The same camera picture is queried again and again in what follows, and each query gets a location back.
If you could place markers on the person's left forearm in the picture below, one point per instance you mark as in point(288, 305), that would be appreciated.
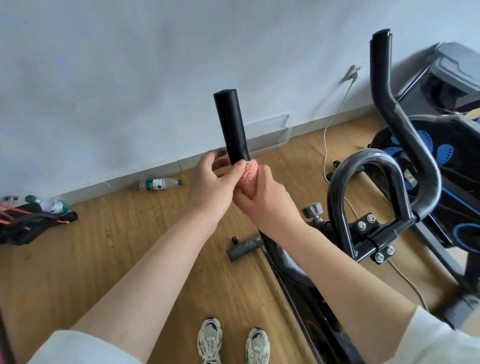
point(150, 277)

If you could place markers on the black bag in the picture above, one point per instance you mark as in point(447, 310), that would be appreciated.
point(26, 230)

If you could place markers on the person's left thumb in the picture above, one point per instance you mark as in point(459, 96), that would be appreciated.
point(233, 172)

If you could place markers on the clear plastic bottle green cap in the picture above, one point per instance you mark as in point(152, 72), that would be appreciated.
point(52, 205)

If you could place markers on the pink cleaning cloth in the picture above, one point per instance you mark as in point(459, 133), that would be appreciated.
point(248, 174)

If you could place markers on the person's white sneaker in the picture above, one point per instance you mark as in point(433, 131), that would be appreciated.
point(258, 347)
point(210, 339)

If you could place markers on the person's right forearm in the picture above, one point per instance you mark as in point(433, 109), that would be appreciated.
point(337, 285)

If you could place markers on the white wall charger plug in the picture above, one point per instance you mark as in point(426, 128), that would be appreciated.
point(354, 71)

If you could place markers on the person's left hand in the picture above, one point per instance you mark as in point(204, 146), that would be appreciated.
point(204, 187)

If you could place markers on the person's right white sneaker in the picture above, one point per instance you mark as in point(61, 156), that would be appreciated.
point(258, 347)

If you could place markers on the person's right hand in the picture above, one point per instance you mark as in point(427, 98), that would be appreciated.
point(272, 210)

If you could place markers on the transparent plastic wall tray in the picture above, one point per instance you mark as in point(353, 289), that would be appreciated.
point(270, 135)

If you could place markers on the clear plastic bottle green label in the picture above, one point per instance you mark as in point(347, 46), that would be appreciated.
point(159, 184)

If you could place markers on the black exercise bike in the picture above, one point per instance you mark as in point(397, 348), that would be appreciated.
point(230, 123)

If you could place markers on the grey plastic exercise machine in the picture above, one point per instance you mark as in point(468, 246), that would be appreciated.
point(450, 71)

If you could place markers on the person's right thumb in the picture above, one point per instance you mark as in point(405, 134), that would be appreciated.
point(265, 178)

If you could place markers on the person's left white sneaker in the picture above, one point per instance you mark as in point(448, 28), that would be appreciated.
point(210, 339)

